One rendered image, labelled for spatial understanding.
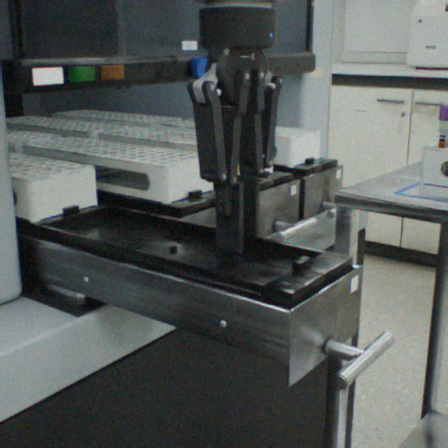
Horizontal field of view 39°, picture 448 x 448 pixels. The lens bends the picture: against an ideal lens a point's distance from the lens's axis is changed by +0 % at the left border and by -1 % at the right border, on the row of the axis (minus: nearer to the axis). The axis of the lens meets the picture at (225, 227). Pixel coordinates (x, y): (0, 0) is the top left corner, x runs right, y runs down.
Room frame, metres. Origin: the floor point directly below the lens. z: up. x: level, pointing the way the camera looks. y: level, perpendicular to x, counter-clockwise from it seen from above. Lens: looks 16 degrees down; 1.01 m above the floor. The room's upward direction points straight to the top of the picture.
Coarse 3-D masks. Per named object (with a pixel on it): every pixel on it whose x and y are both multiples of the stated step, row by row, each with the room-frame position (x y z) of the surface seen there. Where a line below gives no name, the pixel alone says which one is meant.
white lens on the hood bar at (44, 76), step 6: (36, 72) 0.65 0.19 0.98; (42, 72) 0.66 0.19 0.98; (48, 72) 0.66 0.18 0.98; (54, 72) 0.67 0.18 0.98; (60, 72) 0.68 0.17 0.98; (36, 78) 0.65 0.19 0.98; (42, 78) 0.66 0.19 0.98; (48, 78) 0.66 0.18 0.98; (54, 78) 0.67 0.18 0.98; (60, 78) 0.68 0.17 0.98; (36, 84) 0.65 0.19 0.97; (42, 84) 0.66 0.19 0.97; (48, 84) 0.66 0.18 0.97
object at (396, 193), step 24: (408, 168) 0.98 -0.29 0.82; (336, 192) 0.82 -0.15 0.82; (360, 192) 0.82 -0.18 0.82; (384, 192) 0.82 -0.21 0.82; (408, 192) 0.82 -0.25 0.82; (336, 216) 0.82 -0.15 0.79; (408, 216) 0.76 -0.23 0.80; (432, 216) 0.74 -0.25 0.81; (336, 240) 0.82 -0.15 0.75; (432, 312) 1.15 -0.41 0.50; (432, 336) 1.15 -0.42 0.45; (336, 360) 0.81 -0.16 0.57; (432, 360) 1.14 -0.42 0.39; (432, 384) 1.14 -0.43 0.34; (336, 408) 0.81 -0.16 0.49; (432, 408) 1.14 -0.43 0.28; (336, 432) 0.81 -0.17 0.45; (432, 432) 1.06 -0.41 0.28
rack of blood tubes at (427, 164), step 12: (432, 144) 0.84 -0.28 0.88; (432, 156) 0.80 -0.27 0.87; (444, 156) 0.79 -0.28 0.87; (432, 168) 0.80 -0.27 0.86; (420, 180) 0.81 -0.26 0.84; (432, 180) 0.80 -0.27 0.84; (444, 180) 0.79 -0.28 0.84; (420, 192) 0.81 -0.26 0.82; (432, 192) 0.80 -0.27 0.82; (444, 192) 0.79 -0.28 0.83
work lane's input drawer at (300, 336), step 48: (48, 240) 0.66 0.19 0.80; (96, 240) 0.62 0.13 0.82; (144, 240) 0.66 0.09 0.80; (192, 240) 0.66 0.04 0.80; (96, 288) 0.60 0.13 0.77; (144, 288) 0.56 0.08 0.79; (192, 288) 0.52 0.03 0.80; (240, 288) 0.50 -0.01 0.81; (288, 288) 0.48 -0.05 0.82; (336, 288) 0.52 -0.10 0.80; (240, 336) 0.49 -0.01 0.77; (288, 336) 0.46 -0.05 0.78; (336, 336) 0.53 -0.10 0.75; (384, 336) 0.52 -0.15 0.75; (288, 384) 0.46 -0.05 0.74; (336, 384) 0.46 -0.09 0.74
